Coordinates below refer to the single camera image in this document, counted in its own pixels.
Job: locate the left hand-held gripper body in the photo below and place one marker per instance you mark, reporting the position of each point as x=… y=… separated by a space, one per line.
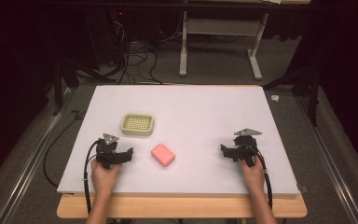
x=106 y=148

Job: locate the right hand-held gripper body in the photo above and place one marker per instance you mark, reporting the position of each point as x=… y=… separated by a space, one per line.
x=246 y=146

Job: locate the person's left hand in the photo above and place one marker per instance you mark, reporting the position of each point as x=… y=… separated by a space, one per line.
x=104 y=179

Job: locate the person's right hand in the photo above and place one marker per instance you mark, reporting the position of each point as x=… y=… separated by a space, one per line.
x=254 y=177

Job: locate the pale green soap dish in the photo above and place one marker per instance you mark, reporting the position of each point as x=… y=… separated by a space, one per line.
x=137 y=124

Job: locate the pink soap bar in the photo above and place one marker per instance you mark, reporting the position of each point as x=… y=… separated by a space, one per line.
x=162 y=154

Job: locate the white table mat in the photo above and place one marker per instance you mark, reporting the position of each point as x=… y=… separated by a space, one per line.
x=192 y=118

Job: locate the crumpled white paper scrap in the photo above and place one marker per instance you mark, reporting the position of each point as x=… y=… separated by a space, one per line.
x=275 y=98

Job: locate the wooden table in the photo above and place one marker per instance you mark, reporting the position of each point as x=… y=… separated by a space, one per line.
x=180 y=207

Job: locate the black metal stand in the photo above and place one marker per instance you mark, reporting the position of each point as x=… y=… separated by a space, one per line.
x=310 y=84
x=62 y=77

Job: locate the aluminium floor rail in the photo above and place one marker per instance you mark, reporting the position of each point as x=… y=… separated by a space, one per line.
x=31 y=161
x=329 y=158

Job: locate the white metal desk frame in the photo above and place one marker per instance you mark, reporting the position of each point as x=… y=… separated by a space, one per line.
x=220 y=27

